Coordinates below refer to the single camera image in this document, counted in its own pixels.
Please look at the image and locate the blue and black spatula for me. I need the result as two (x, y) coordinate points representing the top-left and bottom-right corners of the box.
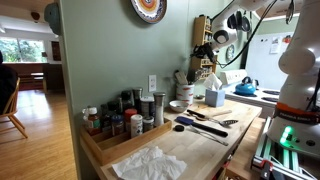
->
(175, 115), (230, 138)

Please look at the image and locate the tall steel pepper mill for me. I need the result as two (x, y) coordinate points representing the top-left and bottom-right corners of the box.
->
(153, 92), (167, 127)

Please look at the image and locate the metal ladle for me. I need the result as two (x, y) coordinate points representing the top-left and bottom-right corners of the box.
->
(194, 68), (205, 81)

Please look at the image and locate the round black cap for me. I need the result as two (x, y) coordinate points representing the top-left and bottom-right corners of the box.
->
(173, 124), (186, 133)

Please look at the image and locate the person in dark clothes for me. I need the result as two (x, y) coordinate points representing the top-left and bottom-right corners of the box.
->
(0, 49), (18, 114)

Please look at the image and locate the white cap sauce bottle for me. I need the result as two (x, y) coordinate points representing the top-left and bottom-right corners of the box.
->
(87, 106), (102, 136)

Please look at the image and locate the small white bowl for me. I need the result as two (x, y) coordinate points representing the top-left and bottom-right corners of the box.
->
(168, 99), (190, 114)

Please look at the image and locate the large silver lid jar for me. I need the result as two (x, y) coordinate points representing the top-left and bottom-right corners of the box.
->
(139, 96), (156, 118)

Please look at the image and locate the dark green wall mask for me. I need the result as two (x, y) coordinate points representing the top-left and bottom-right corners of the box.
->
(44, 2), (62, 36)

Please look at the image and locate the dark glass jar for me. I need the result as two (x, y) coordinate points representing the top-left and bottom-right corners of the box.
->
(120, 89), (135, 111)

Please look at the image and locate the blue lid spice jar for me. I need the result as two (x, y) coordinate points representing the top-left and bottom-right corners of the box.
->
(111, 114), (125, 136)

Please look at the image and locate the small black lid jar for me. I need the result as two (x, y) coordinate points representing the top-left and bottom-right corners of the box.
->
(142, 115), (156, 133)

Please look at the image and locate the slotted metal spoon black handle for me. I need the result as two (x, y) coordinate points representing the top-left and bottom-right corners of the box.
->
(186, 108), (240, 128)

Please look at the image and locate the red lid spice jar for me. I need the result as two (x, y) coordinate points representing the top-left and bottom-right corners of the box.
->
(124, 108), (138, 133)

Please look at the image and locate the wooden chair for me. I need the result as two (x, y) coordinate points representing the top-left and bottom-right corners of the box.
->
(0, 76), (29, 139)

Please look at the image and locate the dark spice bottle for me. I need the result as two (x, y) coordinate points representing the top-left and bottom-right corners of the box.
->
(99, 103), (113, 133)

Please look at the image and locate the white stove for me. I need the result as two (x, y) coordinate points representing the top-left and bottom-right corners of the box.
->
(219, 69), (283, 118)

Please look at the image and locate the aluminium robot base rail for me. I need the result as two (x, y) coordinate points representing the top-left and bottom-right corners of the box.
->
(250, 116), (320, 180)

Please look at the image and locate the wooden spice tray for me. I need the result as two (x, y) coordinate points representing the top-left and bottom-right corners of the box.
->
(79, 118), (173, 167)

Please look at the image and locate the wooden wall spice rack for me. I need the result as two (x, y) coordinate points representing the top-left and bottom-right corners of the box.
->
(192, 14), (215, 50)
(189, 53), (219, 80)

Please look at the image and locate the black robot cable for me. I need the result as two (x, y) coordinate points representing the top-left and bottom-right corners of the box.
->
(216, 0), (280, 70)

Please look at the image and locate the wooden bench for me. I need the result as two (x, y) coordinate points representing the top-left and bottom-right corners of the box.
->
(6, 63), (48, 92)

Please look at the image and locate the white chili print utensil crock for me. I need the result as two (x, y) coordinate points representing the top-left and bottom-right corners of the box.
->
(175, 83), (196, 107)

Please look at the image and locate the crumpled white paper towel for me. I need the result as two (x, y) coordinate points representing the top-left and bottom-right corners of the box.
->
(111, 145), (188, 180)

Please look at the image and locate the colourful decorative wall plate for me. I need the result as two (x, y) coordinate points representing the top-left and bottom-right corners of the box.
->
(129, 0), (169, 25)

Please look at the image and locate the white paper note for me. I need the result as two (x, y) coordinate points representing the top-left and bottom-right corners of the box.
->
(269, 36), (281, 55)

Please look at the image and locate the black pepper grinder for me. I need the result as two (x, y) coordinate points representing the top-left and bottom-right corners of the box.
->
(132, 87), (144, 114)

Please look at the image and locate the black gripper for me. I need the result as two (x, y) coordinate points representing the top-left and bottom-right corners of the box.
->
(190, 42), (217, 65)

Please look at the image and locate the black plastic spoon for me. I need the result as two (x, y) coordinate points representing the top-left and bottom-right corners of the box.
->
(186, 68), (198, 85)

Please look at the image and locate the small patterned wall plate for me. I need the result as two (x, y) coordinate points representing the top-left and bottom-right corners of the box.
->
(226, 44), (236, 62)

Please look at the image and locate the small clear bottle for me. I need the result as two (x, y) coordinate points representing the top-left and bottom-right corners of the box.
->
(81, 106), (91, 130)

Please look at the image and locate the white wall outlet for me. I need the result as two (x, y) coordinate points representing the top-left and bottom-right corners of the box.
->
(148, 74), (158, 93)

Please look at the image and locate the white fridge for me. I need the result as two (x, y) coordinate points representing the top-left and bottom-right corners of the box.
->
(246, 31), (294, 91)

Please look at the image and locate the white spice shaker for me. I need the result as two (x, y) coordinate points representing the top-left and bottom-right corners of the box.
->
(130, 114), (144, 139)

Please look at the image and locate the blue kettle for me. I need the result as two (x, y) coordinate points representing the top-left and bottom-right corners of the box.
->
(234, 76), (258, 97)

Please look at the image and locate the white tissue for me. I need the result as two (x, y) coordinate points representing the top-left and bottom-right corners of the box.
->
(203, 73), (223, 92)

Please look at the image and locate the beige range hood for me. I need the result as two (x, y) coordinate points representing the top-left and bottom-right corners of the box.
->
(256, 0), (301, 20)

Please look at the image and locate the blue tissue box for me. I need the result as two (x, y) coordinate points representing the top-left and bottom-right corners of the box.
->
(204, 88), (227, 108)

